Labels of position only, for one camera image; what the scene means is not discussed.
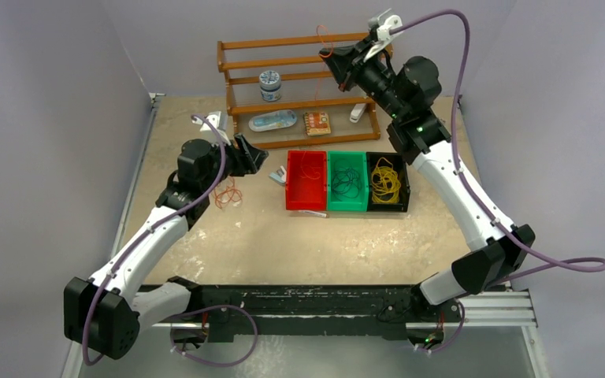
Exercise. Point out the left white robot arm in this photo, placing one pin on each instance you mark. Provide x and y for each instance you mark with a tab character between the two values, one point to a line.
105	312

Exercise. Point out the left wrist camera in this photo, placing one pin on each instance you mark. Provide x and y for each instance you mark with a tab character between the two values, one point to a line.
214	129

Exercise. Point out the red plastic bin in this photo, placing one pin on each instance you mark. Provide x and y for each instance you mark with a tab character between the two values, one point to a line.
306	183

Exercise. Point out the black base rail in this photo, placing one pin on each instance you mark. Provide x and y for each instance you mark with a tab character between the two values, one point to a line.
392	312

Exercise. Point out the black plastic bin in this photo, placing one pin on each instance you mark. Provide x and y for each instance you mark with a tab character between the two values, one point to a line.
389	189

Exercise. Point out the orange spiral notebook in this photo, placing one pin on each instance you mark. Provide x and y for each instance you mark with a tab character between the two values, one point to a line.
317	123

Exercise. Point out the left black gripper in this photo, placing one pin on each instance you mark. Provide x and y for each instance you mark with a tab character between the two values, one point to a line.
246	158

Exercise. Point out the wooden three-tier shelf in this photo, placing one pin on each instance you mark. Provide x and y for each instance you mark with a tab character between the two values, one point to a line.
306	86

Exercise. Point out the green plastic bin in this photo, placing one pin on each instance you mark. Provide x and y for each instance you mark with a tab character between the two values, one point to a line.
348	186

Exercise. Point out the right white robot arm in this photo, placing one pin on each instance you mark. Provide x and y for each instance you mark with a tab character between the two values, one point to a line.
497	245

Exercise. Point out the blue white jar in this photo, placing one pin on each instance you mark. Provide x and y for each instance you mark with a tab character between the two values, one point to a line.
270	85

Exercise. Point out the white red marker pen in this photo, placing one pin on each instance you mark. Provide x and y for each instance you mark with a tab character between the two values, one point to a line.
313	213

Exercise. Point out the white blue staple remover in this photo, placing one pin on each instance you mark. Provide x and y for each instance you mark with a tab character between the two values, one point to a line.
279	176

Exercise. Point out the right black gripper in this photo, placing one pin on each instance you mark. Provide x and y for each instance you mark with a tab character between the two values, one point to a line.
347	64

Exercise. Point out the white stapler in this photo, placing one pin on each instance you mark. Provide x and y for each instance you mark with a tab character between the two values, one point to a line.
357	112

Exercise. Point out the blue correction tape package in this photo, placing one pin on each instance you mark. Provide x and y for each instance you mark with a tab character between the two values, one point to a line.
284	118

